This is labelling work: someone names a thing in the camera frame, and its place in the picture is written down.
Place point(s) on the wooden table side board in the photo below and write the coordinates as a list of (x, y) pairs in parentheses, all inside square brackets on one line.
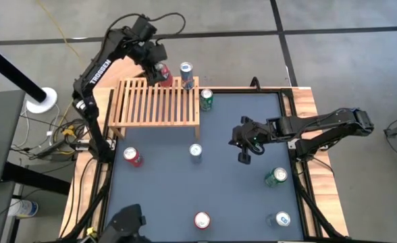
[(99, 101), (306, 108)]

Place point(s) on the grey desk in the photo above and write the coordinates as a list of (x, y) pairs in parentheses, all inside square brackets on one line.
[(2, 135)]

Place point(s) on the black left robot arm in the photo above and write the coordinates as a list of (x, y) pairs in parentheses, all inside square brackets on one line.
[(97, 72)]

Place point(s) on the green Sprite can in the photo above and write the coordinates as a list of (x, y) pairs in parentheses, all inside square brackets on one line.
[(206, 101), (276, 177)]

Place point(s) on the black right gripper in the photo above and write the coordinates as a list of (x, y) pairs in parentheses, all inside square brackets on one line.
[(249, 136)]

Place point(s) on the wooden slatted shelf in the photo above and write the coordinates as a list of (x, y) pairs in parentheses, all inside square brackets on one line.
[(151, 124)]

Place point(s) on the blue silver slim can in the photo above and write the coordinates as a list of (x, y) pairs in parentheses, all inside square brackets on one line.
[(195, 150), (186, 76), (282, 218)]

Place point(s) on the white plastic bottle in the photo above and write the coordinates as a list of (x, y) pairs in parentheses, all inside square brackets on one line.
[(23, 208)]

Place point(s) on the black aluminium table frame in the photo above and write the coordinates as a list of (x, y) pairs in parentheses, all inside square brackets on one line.
[(239, 90)]

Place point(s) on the black pole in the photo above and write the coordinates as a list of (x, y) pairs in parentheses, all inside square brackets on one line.
[(9, 71)]

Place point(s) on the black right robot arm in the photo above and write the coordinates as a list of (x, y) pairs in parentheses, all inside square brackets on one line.
[(320, 123)]

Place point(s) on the red Fanta can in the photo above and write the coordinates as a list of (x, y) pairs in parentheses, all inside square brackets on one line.
[(133, 157), (202, 220), (166, 79)]

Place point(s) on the white round pole base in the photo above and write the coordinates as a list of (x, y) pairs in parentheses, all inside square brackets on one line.
[(50, 96)]

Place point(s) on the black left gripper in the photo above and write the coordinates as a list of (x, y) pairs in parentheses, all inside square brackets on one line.
[(151, 52)]

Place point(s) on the black power strip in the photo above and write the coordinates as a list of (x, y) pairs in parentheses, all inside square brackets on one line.
[(50, 152)]

